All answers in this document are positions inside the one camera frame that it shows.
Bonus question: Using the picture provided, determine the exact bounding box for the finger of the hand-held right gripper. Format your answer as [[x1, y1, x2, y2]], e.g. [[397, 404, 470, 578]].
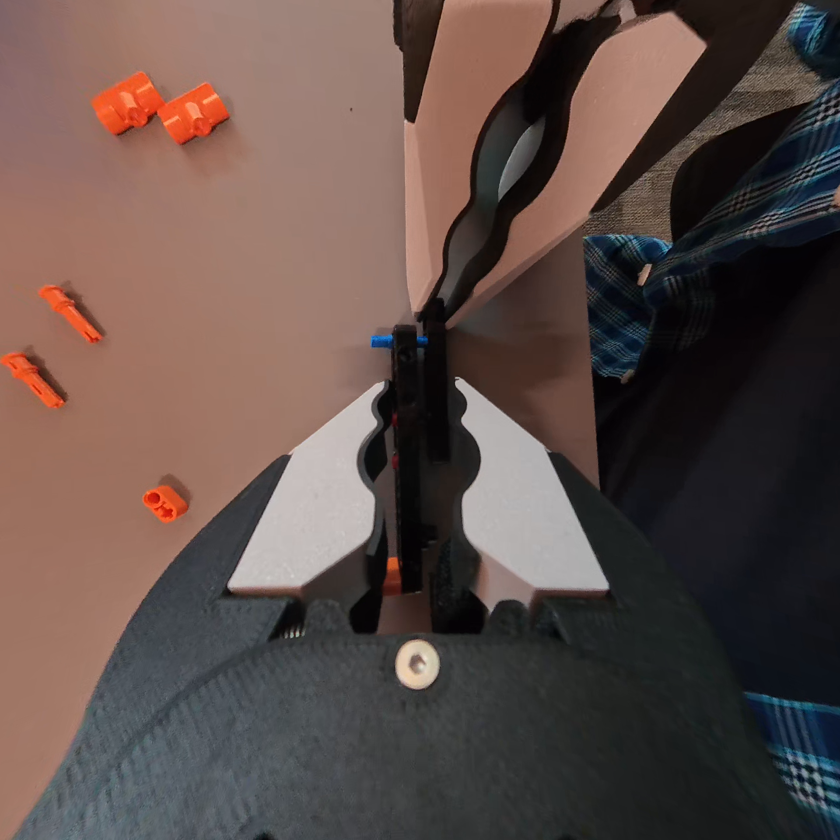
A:
[[402, 0, 560, 316], [446, 12, 710, 329]]

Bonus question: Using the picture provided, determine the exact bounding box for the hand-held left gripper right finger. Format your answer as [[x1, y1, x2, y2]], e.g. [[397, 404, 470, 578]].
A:
[[450, 377, 611, 618]]

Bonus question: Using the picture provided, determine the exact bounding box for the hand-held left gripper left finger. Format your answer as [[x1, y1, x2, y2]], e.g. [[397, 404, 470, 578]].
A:
[[226, 379, 396, 621]]

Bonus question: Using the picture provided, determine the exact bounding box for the long black lego beam assembly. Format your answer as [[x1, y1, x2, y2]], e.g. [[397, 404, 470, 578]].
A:
[[369, 323, 424, 598]]

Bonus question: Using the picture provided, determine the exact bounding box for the orange lego pin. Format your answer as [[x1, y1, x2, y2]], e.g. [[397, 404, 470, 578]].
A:
[[38, 284, 105, 344], [0, 352, 67, 410]]

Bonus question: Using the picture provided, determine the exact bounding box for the orange two-hole lego connector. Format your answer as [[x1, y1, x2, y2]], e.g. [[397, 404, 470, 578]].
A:
[[142, 486, 190, 524]]

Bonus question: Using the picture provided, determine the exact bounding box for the orange lego T connector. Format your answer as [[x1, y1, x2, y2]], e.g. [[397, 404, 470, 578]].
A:
[[157, 82, 232, 145], [92, 71, 166, 137]]

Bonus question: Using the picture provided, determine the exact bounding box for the black chair armrest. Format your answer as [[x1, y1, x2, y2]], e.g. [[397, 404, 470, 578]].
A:
[[669, 125, 788, 244]]

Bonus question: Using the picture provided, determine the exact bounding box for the blue plaid shirt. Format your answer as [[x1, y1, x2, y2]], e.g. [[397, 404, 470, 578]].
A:
[[583, 0, 840, 840]]

